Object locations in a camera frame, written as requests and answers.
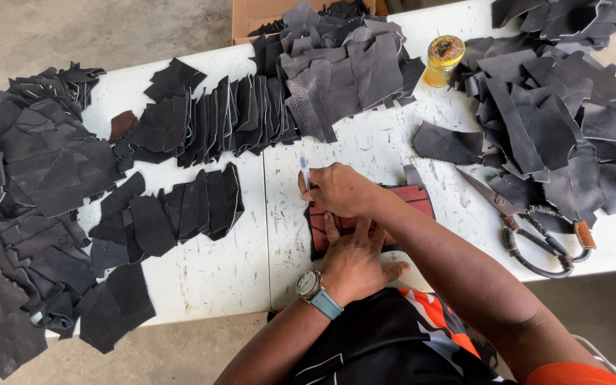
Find person's left hand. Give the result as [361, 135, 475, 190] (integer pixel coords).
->
[319, 213, 411, 308]

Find person's right hand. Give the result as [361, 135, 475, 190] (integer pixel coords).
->
[297, 163, 395, 218]

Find clear blue pen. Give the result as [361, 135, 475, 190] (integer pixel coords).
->
[299, 154, 312, 192]

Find black leather piece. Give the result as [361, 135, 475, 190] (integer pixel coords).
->
[304, 164, 437, 262]

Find red cardboard pattern template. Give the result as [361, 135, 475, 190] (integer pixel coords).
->
[308, 184, 436, 255]

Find long row of black leather cutouts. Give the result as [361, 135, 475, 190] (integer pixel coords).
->
[112, 57, 302, 170]

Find heap of grey-black leather panels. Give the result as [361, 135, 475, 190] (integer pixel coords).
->
[247, 0, 427, 144]

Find short row of black leather cutouts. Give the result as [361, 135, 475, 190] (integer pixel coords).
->
[88, 162, 246, 279]

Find single black leather cutout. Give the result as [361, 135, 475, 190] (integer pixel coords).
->
[412, 121, 486, 166]

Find black and orange shirt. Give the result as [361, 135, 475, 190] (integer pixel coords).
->
[268, 287, 616, 385]

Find brown cardboard box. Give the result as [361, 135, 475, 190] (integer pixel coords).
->
[231, 0, 378, 47]

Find yellow glue jar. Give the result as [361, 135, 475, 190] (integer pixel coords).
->
[423, 35, 466, 89]

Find dark brown leather scrap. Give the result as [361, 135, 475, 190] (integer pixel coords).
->
[107, 110, 141, 144]

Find small pile of black leather cutouts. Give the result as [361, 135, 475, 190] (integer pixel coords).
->
[75, 262, 157, 355]

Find wide heap of dark leather offcuts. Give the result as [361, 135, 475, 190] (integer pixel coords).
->
[448, 35, 616, 232]

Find big heap of black leather scraps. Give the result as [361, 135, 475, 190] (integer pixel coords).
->
[0, 61, 123, 380]

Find heap of leather with white edges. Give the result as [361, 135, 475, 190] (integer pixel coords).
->
[491, 0, 616, 53]

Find teal strap wristwatch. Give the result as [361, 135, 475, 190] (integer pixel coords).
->
[295, 270, 344, 321]

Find large black-handled scissors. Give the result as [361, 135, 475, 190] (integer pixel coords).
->
[453, 165, 598, 280]

